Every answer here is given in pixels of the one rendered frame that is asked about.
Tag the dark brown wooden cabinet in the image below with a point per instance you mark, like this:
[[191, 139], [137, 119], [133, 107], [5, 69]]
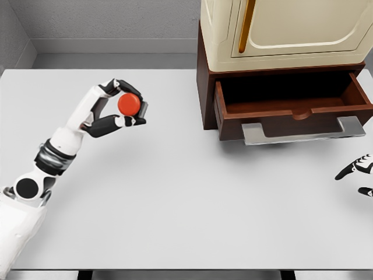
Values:
[[205, 96]]

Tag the brown wooden drawer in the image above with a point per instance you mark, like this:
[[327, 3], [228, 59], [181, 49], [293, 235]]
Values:
[[291, 124]]

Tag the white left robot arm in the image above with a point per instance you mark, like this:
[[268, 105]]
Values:
[[20, 227]]

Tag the cream cabinet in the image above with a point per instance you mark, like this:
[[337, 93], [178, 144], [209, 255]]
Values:
[[291, 32]]

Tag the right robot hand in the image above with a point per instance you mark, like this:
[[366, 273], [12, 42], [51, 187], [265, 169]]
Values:
[[357, 167]]

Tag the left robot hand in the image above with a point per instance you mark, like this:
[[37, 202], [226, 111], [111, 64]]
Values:
[[83, 112]]

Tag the red button switch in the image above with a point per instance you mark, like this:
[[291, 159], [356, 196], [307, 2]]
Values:
[[128, 104]]

